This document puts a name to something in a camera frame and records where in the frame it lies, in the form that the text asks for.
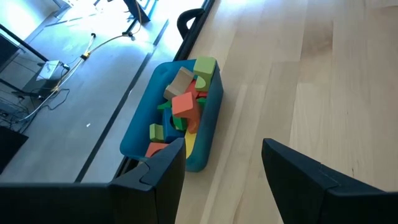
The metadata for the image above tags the dark green block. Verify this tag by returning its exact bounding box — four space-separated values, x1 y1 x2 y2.
172 114 188 131

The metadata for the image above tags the yellow floor cable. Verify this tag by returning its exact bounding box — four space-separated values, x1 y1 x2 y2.
18 32 137 122

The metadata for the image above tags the light green rectangular block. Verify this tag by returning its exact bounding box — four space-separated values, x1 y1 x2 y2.
193 56 218 93

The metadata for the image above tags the green arch block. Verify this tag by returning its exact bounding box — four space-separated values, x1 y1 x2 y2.
157 100 173 112

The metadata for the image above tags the red arch block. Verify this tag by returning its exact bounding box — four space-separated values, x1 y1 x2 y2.
185 80 208 99

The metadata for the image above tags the blue and white box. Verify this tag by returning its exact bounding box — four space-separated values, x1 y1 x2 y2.
136 0 157 20

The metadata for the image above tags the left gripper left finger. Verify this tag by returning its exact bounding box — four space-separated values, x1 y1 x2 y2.
107 138 187 224

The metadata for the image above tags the blue short block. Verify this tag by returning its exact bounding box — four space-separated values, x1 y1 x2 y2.
162 108 186 144

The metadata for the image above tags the grey power box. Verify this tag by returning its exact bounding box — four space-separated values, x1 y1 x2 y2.
35 60 71 82

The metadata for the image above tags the light green small block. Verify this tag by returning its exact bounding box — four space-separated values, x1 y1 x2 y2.
149 123 165 143

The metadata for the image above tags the natural wood rectangular block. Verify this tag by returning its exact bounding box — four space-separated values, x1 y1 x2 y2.
163 66 195 101

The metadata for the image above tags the teal plastic bin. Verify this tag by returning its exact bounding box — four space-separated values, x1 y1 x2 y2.
119 58 224 173

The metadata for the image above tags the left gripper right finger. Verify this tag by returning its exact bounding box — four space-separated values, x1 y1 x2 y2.
261 138 386 224

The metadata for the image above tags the black table clamp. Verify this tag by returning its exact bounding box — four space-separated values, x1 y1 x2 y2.
176 7 206 40

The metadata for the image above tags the thin black floor cable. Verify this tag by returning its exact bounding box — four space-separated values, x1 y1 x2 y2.
45 88 71 111

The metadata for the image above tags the black floor stand bar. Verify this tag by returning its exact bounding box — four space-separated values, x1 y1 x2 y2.
0 23 50 62

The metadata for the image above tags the black flat floor object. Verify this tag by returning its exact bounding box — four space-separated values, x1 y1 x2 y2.
0 125 30 175

